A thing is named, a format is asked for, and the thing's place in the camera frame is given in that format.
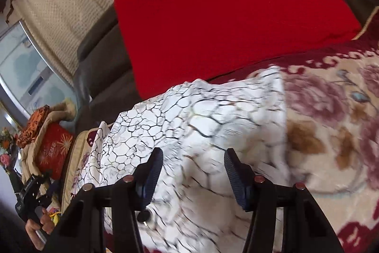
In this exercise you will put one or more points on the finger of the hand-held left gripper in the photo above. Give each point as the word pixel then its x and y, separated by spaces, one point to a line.
pixel 51 190
pixel 44 177

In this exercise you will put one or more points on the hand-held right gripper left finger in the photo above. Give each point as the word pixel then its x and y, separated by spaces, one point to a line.
pixel 151 176

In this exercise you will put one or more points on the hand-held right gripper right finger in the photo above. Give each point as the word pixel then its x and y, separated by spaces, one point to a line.
pixel 237 179

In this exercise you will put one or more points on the white black patterned coat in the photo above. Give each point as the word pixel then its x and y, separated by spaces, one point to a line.
pixel 177 116

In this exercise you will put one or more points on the person's left hand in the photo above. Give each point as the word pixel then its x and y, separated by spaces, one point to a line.
pixel 44 223

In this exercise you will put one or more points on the beige jacket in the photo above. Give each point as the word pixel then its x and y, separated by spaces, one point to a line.
pixel 32 158

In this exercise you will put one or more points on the red printed box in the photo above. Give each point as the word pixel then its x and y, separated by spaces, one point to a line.
pixel 54 149

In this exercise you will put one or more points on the artificial flowers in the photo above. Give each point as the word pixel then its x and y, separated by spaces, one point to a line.
pixel 6 149

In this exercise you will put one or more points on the orange black patterned cloth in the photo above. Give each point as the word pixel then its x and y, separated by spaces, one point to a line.
pixel 34 125

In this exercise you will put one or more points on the silver refrigerator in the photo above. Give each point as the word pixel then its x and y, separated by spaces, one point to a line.
pixel 26 72

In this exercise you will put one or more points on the dark brown leather sofa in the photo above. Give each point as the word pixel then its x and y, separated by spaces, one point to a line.
pixel 100 69

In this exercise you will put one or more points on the floral sofa cover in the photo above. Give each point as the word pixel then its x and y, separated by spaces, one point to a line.
pixel 325 99

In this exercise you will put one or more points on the red blanket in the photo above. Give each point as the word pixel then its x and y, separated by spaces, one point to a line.
pixel 231 21

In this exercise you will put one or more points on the beige dotted curtain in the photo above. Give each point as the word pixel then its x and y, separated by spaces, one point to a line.
pixel 65 4

